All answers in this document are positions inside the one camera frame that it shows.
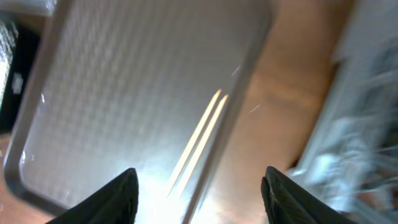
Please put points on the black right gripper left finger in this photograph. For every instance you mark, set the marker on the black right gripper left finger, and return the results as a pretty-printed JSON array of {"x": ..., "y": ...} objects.
[{"x": 116, "y": 202}]

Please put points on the wooden chopstick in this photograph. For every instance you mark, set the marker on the wooden chopstick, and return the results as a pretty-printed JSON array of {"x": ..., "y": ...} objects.
[
  {"x": 200, "y": 147},
  {"x": 191, "y": 142}
]

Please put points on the grey dishwasher rack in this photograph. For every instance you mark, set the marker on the grey dishwasher rack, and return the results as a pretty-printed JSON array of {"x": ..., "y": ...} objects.
[{"x": 350, "y": 161}]

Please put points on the dark brown serving tray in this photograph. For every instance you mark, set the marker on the dark brown serving tray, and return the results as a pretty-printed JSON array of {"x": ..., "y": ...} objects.
[{"x": 123, "y": 84}]

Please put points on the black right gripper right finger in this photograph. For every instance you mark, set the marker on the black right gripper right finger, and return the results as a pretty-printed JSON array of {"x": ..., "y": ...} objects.
[{"x": 288, "y": 203}]

